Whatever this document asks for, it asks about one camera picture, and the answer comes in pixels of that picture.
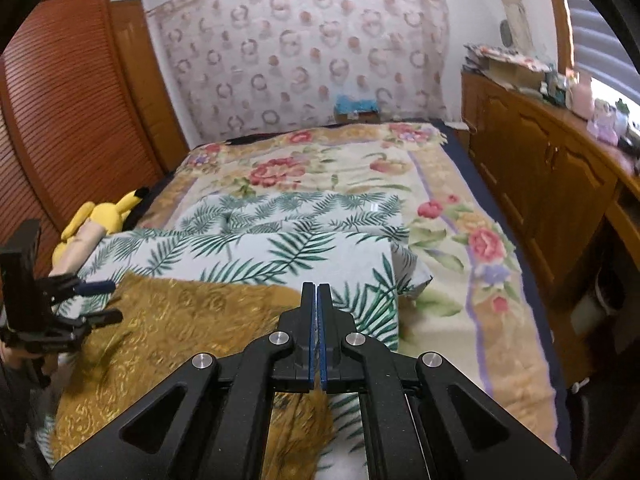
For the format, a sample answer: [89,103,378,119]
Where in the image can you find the green leaf print cloth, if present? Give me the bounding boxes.
[80,192,433,471]

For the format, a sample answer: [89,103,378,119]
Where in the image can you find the yellow plush toy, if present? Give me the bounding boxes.
[52,187,151,276]

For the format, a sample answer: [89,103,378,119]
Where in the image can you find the floral blanket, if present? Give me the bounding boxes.
[140,120,561,456]

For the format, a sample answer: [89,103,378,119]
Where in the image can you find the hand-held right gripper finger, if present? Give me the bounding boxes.
[52,282,318,480]
[319,283,581,480]

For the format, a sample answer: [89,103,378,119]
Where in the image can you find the circle print wall cloth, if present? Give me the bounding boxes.
[147,0,451,143]

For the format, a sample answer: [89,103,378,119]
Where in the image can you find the brown louvered wardrobe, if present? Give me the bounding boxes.
[0,0,191,281]

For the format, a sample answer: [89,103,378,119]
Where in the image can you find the white window blinds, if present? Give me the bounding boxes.
[565,0,640,96]

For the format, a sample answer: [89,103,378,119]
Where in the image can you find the wooden cabinet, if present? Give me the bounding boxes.
[460,70,640,386]

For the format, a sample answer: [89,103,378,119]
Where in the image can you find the dark blue mattress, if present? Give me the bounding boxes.
[440,120,573,461]

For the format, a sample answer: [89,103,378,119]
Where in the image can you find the stack of papers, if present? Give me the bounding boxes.
[462,42,551,91]

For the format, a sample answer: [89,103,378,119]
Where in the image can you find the golden brown patterned garment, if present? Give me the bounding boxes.
[50,272,336,467]

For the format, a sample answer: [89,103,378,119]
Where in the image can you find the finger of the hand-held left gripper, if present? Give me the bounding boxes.
[50,276,117,304]
[55,308,124,334]

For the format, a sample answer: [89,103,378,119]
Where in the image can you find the beige hanging cloth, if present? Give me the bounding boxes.
[492,0,532,56]

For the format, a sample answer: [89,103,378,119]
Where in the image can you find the blue box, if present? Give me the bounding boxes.
[332,92,381,123]

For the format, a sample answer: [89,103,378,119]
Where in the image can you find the pink jar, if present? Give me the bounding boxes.
[567,72,593,111]

